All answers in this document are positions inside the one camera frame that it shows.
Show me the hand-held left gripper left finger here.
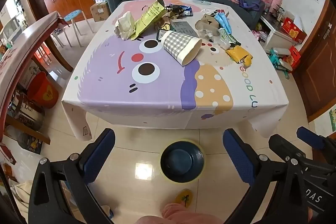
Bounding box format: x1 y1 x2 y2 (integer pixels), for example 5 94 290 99
28 128 116 224

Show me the person's pink trouser leg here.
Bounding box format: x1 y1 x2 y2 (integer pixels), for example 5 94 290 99
138 202 227 224

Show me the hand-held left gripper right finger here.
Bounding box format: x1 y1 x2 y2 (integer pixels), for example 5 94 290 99
223 129 308 224

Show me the cardboard box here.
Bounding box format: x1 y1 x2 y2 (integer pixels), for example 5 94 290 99
90 2 111 22

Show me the black yellow snack packet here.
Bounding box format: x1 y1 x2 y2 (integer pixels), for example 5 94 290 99
157 22 174 40

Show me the teal toy scooter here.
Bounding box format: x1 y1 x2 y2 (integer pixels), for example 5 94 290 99
270 48 295 79

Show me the table with cartoon tablecloth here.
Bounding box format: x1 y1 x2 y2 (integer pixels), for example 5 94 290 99
62 0 289 142

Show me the yellow slipper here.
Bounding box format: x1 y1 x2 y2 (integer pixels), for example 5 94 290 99
175 189 194 209

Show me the red bucket with yellow heart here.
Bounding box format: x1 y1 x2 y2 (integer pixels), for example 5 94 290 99
27 72 59 109

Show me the white low cabinet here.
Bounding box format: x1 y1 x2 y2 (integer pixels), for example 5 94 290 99
260 14 298 51

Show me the crumpled beige paper bag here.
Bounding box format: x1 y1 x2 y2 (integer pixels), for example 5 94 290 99
114 11 137 41

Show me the grey checked paper cup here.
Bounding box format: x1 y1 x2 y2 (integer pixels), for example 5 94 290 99
163 30 202 66

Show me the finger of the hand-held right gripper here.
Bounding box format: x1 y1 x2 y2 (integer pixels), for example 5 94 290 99
268 134 307 162
297 126 336 159

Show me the silver printed carton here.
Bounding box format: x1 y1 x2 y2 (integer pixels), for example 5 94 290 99
172 20 196 37

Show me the blue face mask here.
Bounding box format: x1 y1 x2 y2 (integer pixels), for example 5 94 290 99
214 13 233 33

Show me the metal pot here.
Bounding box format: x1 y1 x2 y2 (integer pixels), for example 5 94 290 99
8 98 46 133

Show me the dark blue yellow-rimmed trash bin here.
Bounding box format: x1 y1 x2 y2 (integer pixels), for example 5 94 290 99
160 139 206 184

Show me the green snack bag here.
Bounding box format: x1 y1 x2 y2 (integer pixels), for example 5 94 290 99
130 0 167 41

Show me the beige cloth bag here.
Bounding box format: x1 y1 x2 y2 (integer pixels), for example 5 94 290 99
9 181 35 220

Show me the dark patterned snack packet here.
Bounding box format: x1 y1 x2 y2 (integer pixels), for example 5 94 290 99
165 4 193 18

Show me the small red box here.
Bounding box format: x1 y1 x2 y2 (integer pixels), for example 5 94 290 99
288 46 302 70

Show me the green wrapper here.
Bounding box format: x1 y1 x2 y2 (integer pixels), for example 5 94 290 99
219 28 241 46

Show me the blue round stool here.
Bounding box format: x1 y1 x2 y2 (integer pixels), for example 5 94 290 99
52 10 92 48

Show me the red gift box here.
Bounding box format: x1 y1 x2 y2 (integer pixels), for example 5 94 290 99
282 17 307 43

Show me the brown crumpled paper packaging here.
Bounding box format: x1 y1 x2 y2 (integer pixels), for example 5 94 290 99
195 14 219 30

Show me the wooden door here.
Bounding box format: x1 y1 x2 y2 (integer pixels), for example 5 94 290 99
293 0 336 122

